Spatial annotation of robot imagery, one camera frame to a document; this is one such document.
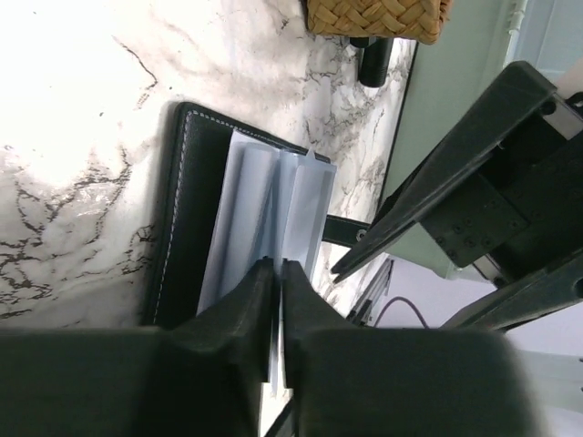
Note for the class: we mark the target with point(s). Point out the black leather card holder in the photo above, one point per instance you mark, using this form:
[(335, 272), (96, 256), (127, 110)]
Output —
[(233, 197)]

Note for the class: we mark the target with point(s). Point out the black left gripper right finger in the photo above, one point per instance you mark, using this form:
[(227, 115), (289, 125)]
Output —
[(355, 381)]

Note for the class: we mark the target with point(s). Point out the clear plastic storage box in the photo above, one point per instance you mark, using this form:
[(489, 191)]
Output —
[(479, 41)]

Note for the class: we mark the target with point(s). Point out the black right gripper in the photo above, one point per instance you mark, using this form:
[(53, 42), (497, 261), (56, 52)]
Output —
[(521, 211)]

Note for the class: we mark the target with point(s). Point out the brown woven organizer tray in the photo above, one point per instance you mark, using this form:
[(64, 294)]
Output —
[(418, 20)]

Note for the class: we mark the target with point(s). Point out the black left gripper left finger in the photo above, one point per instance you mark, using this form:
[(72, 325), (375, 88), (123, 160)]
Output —
[(127, 382)]

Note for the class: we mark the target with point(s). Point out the black T-shaped pipe fitting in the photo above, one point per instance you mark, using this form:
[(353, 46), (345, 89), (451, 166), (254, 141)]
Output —
[(374, 58)]

